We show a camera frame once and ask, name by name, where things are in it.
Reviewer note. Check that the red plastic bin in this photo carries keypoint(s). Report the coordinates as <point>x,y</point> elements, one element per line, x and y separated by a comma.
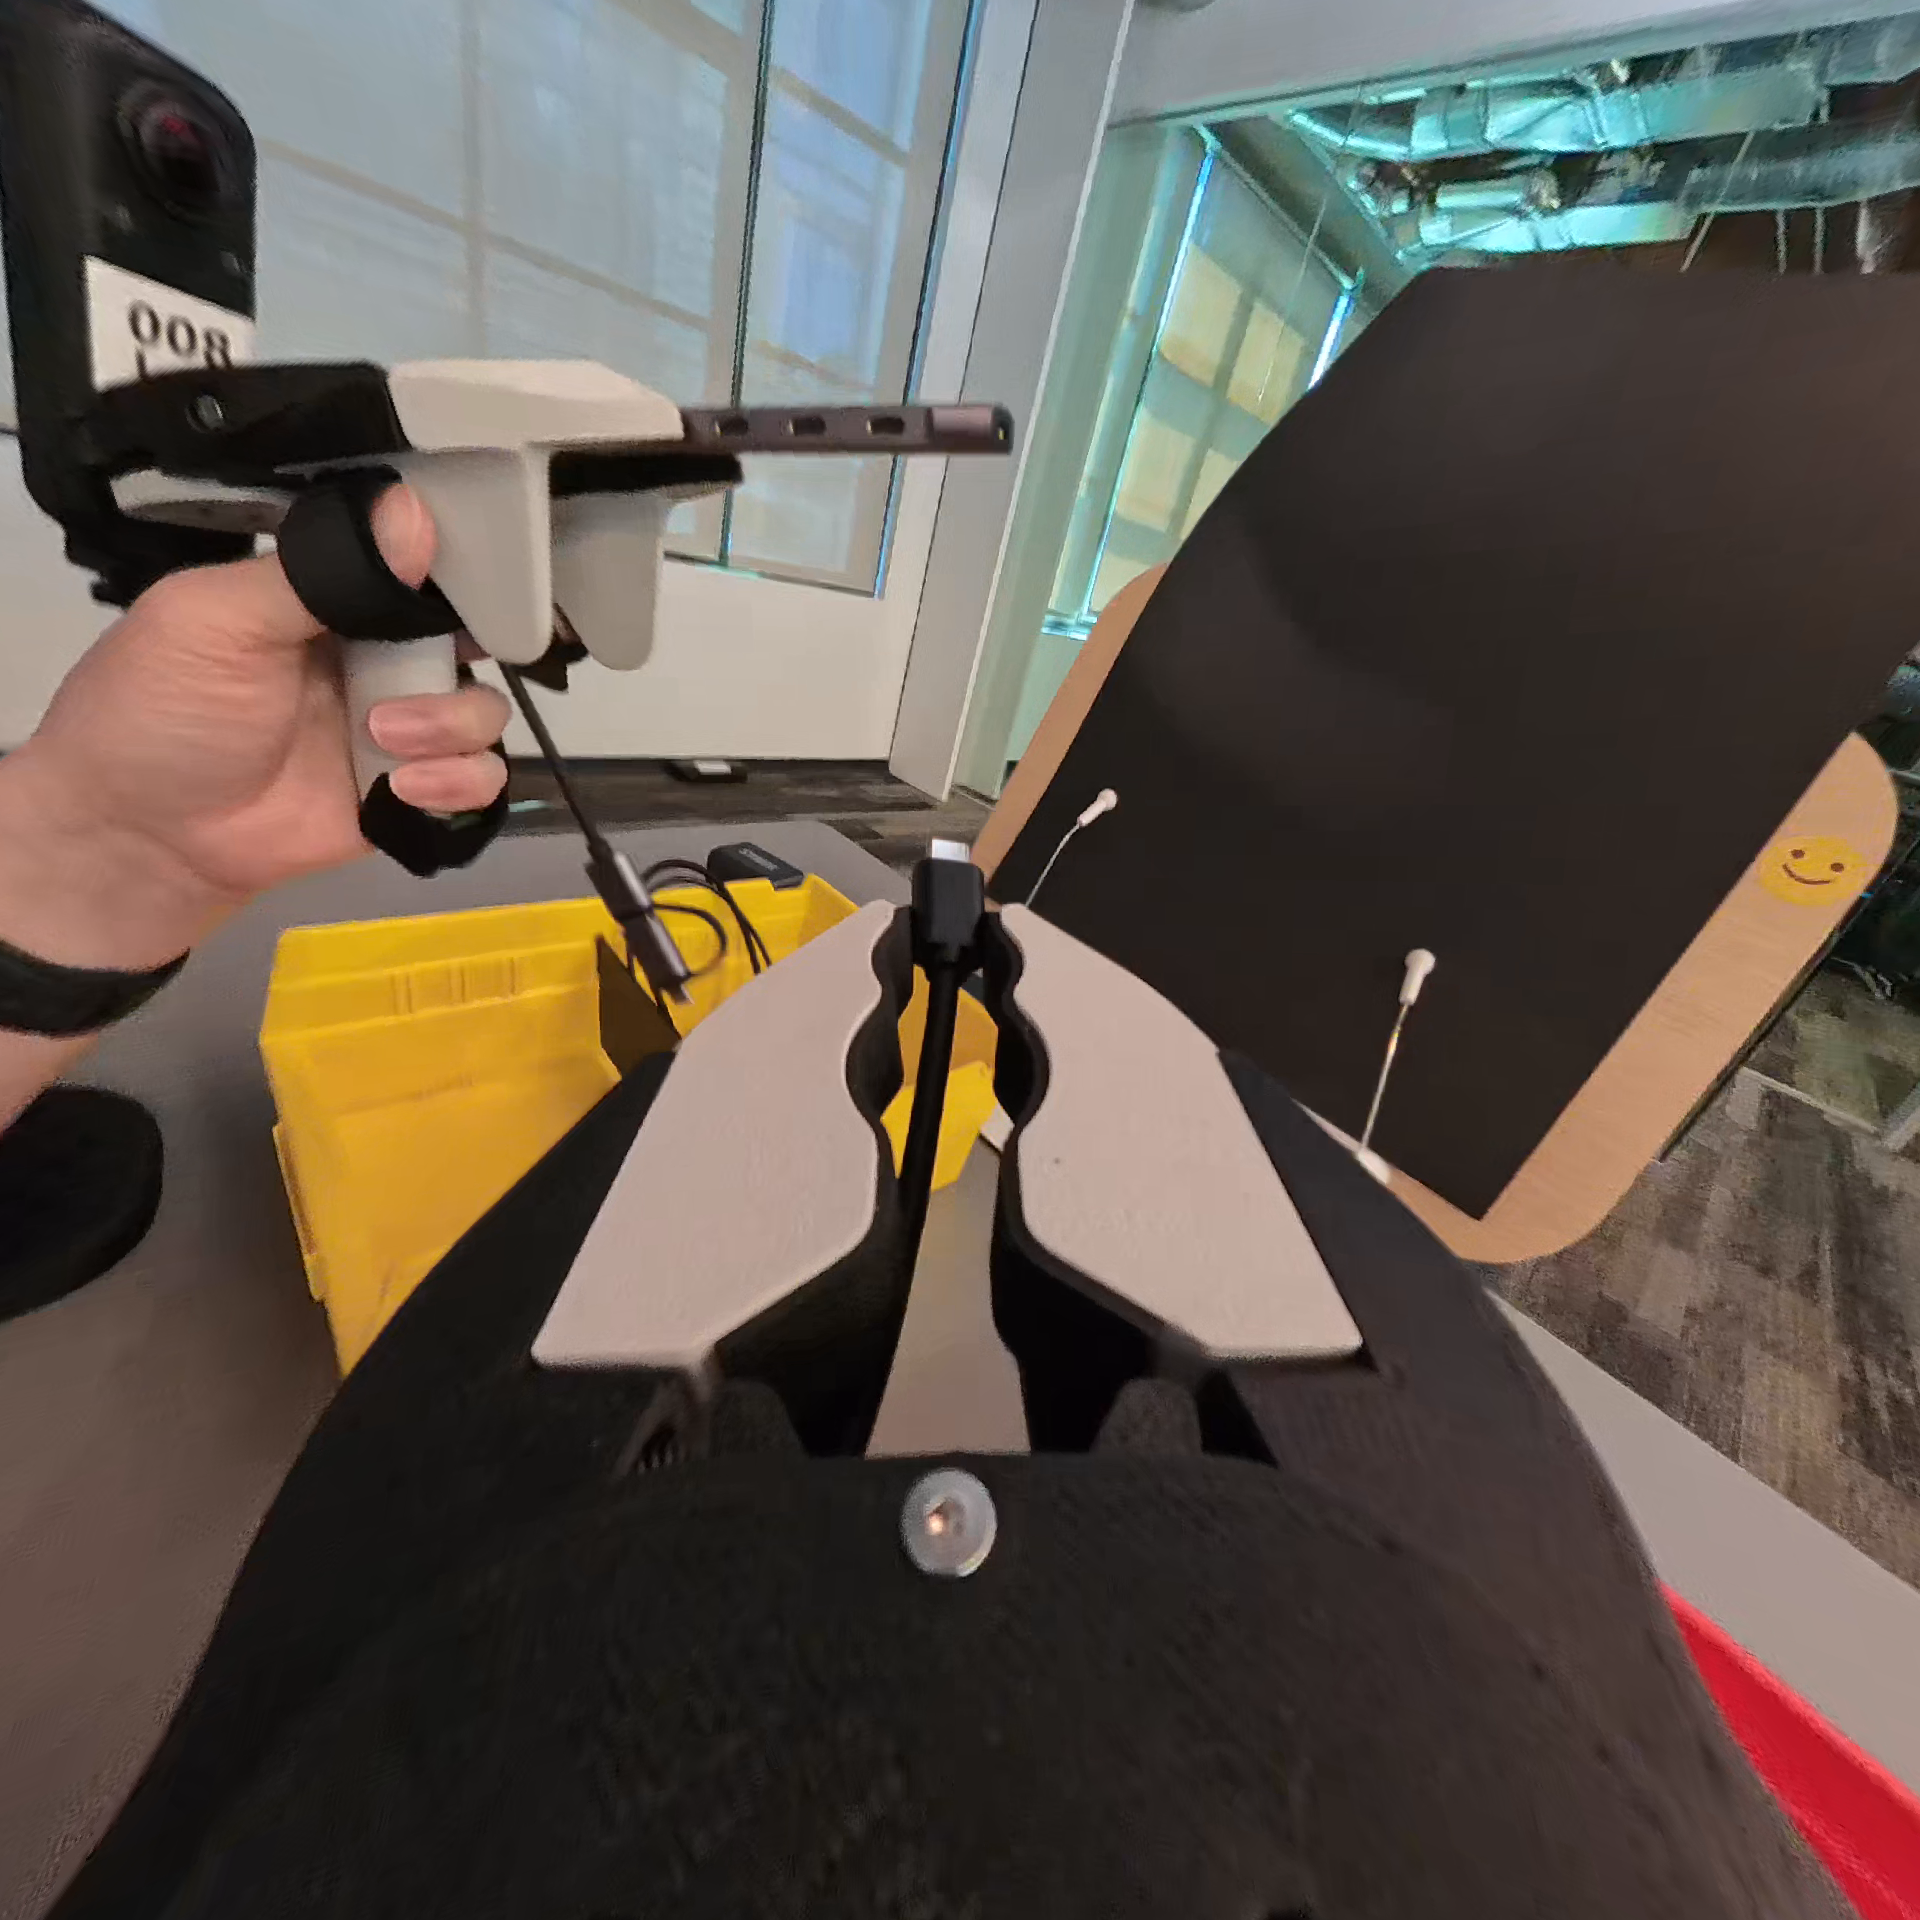
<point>1815,1771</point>

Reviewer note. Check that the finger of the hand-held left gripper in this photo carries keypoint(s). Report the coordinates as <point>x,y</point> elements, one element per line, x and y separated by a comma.
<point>615,571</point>
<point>511,422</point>

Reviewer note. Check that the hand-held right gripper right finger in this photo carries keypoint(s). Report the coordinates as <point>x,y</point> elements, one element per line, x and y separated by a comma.
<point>1171,1185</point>

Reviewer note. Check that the black wrist watch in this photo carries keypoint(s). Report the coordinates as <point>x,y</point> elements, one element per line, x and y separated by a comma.
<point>75,990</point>

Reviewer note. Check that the person's black textured clothing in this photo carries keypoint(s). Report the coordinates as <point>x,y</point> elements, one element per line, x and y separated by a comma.
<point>67,1201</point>

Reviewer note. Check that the black object with white print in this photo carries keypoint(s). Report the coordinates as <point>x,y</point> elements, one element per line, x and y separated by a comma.
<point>754,867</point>

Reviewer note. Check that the black panel on wooden board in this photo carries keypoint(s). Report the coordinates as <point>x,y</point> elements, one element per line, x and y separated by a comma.
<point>1500,675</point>

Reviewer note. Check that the yellow plastic bin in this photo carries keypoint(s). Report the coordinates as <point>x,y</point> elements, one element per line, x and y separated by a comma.
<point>435,1079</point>

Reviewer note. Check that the large gridded window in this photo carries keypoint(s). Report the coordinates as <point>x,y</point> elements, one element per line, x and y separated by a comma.
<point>600,225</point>

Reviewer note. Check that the yellow smiley sticker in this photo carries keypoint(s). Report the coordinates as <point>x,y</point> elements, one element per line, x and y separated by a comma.
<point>1812,869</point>

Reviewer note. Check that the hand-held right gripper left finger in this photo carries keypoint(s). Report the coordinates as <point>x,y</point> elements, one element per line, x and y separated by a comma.
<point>735,1185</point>

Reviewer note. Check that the window with tan blinds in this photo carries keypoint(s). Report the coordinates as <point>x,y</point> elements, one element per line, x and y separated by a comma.
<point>1215,406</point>

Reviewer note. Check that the person's left forearm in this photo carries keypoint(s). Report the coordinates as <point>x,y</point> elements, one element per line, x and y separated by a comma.
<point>24,1072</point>

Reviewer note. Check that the person's left hand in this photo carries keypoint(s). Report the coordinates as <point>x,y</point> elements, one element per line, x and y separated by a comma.
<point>180,751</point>

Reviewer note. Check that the grey usb hub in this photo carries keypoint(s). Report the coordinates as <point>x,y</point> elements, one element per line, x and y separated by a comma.
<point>840,428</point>

